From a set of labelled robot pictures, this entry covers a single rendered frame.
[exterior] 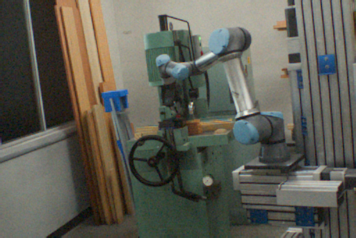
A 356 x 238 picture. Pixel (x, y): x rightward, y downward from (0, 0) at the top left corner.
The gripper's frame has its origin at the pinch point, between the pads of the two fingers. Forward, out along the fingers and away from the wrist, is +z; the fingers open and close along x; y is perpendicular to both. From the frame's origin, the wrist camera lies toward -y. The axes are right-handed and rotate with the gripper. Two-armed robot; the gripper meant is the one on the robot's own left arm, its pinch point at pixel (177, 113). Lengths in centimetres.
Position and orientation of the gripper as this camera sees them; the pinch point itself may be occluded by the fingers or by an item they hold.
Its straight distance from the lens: 274.0
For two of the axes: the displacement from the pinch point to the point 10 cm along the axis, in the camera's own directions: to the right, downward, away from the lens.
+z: 2.5, 7.8, 5.7
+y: 1.9, -6.2, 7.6
